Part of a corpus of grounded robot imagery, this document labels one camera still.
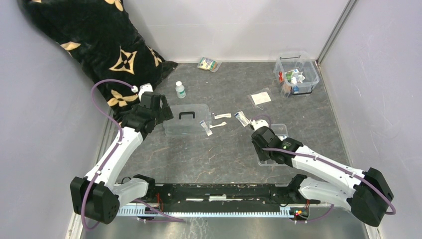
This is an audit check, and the white bottle green label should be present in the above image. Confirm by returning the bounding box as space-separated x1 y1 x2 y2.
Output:
175 81 186 99

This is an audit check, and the colourful bandage packet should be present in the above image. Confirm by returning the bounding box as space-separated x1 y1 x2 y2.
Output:
197 57 221 73

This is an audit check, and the gauze pad in clear bag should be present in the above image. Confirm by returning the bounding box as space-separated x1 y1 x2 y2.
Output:
247 87 276 110

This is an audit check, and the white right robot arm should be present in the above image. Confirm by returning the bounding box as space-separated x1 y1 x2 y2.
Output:
251 126 397 227

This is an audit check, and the clear plastic storage box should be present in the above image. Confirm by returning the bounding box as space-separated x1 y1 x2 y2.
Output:
273 50 320 98

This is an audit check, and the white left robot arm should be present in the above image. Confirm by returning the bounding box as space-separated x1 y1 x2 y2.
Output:
70 92 174 224

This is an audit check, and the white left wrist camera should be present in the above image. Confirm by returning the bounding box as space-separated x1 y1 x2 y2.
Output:
138 83 154 100

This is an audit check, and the clear compartment organizer tray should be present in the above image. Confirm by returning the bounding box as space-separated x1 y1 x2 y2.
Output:
257 123 289 167

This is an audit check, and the teal item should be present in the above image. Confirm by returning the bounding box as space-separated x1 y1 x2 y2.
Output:
285 68 306 85

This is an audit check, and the clear box lid black handle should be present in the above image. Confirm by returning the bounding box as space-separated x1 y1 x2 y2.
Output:
163 104 211 136

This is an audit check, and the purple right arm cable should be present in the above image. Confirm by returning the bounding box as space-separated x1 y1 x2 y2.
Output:
251 114 397 223

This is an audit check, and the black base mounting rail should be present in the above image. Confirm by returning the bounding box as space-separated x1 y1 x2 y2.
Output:
135 174 320 213

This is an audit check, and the white blue wipe sachet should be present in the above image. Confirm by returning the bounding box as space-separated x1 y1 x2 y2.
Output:
200 120 212 136

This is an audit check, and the white slotted cable duct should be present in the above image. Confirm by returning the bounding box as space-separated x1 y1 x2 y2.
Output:
117 203 307 220

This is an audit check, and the white plaster strip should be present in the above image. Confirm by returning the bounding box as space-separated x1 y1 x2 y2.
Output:
213 113 232 120

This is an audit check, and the blue white bandage roll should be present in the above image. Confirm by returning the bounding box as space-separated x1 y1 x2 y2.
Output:
292 85 300 95

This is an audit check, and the brown medicine bottle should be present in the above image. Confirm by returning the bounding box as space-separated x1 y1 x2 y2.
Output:
281 82 292 98

